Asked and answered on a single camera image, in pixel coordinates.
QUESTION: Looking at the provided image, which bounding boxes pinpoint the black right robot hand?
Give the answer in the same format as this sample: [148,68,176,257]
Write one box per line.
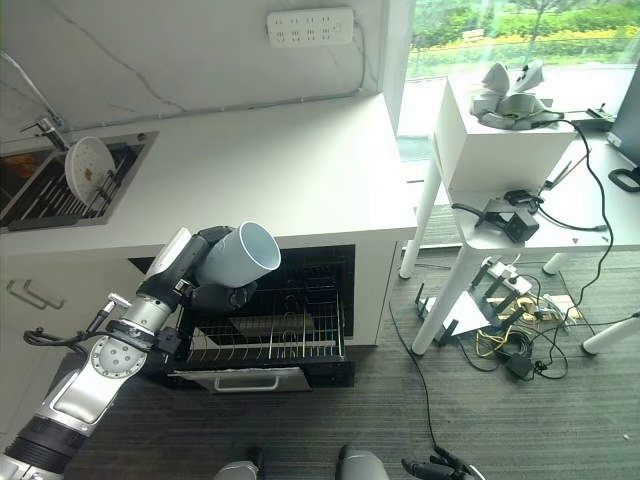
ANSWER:
[401,445,485,480]

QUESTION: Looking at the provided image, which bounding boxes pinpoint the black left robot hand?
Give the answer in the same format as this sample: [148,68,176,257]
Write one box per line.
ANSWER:
[136,225,259,313]

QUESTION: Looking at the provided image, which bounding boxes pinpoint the pale blue cup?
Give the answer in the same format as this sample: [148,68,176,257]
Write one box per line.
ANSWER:
[196,220,283,290]

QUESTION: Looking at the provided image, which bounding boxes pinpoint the black drawer dishwasher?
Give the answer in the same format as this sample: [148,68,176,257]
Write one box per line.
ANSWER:
[126,243,358,397]

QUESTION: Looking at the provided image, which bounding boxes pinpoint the silver right robot leg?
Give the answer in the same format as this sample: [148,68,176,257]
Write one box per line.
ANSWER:
[336,443,391,480]

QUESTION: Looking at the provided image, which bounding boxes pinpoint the silver robot leg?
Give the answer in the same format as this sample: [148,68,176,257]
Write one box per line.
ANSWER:
[213,446,266,480]
[336,443,391,480]

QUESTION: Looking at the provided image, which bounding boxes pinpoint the black power adapter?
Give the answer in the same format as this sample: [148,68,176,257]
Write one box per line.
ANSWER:
[502,352,535,382]

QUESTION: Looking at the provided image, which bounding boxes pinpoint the black sink dish rack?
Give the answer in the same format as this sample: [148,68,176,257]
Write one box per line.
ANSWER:
[8,143,137,227]

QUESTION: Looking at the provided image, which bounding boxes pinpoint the white round plate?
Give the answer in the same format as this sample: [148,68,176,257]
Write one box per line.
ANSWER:
[64,136,116,200]

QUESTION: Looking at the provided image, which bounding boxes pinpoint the black router with antennas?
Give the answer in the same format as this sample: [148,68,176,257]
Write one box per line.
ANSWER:
[413,282,496,347]

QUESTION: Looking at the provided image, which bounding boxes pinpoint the white kitchen counter cabinet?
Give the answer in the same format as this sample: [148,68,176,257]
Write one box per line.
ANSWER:
[0,92,419,401]

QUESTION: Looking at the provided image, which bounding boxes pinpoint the steel kitchen sink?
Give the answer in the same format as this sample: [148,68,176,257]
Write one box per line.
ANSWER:
[0,130,161,235]

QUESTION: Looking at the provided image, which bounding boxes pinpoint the steel kitchen faucet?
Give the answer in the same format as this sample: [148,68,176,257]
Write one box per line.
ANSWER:
[0,49,72,152]

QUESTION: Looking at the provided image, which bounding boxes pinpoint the silver left robot leg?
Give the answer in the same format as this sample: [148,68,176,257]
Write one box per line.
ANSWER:
[213,446,266,480]

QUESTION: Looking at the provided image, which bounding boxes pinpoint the wooden board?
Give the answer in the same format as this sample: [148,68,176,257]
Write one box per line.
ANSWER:
[485,293,582,325]

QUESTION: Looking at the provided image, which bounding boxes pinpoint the white desk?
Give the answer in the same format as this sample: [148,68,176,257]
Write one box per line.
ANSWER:
[398,117,640,357]

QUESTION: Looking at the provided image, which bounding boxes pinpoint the small black flat device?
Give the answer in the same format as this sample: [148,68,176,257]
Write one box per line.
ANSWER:
[502,188,545,207]

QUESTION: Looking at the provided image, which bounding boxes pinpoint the white box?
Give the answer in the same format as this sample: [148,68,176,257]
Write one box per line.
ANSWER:
[431,76,592,193]

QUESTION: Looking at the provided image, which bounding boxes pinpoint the dark thin sticks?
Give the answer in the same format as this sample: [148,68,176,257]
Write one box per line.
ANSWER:
[543,158,575,190]

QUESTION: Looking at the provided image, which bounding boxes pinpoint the white rounded VR controller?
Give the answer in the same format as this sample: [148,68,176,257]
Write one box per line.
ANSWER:
[481,61,512,97]

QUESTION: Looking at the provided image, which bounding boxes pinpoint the flat black desk device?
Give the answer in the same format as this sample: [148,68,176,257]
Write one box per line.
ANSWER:
[568,101,617,125]

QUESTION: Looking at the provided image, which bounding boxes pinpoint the dark monitor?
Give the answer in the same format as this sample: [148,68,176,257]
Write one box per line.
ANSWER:
[606,64,640,169]

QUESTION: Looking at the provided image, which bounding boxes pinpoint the white VR controller with buttons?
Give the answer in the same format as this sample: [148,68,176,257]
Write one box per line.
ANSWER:
[509,58,547,96]

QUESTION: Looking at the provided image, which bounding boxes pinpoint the black floor cable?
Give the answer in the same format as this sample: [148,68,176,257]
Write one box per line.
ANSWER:
[387,298,454,454]

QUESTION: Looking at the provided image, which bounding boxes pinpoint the wire dishwasher rack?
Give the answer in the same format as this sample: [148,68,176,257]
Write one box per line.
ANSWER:
[185,272,347,365]

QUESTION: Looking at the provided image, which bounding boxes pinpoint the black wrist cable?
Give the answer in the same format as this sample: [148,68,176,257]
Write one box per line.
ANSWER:
[23,293,132,353]

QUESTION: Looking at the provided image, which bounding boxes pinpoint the silver dishwasher drawer handle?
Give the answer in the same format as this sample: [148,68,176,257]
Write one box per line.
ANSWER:
[213,374,281,393]

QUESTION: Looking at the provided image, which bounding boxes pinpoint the silver cabinet handle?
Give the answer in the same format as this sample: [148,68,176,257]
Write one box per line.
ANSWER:
[5,278,67,312]

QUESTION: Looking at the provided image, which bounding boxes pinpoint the yellow cable bundle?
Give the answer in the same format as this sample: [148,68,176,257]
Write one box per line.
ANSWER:
[471,297,539,362]

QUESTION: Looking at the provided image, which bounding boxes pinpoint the black and silver metal frame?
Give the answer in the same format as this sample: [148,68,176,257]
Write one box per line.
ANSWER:
[468,256,535,327]

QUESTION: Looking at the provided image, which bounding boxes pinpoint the black cube camera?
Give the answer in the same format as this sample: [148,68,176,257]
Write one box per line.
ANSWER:
[501,209,542,245]

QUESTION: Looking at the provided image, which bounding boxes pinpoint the black metal bracket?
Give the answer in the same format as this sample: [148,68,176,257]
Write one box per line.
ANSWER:
[473,196,512,230]

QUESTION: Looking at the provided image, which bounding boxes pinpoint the white wall power strip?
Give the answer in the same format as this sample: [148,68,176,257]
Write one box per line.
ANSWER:
[265,5,356,49]

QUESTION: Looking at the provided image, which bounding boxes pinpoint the white power strip cable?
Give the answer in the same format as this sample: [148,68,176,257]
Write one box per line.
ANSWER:
[279,18,368,104]

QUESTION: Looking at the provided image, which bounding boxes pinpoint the long black desk cable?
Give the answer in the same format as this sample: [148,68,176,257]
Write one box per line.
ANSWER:
[529,115,615,314]

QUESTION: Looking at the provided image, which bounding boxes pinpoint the black loop handle object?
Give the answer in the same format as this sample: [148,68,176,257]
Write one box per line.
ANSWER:
[607,166,640,193]

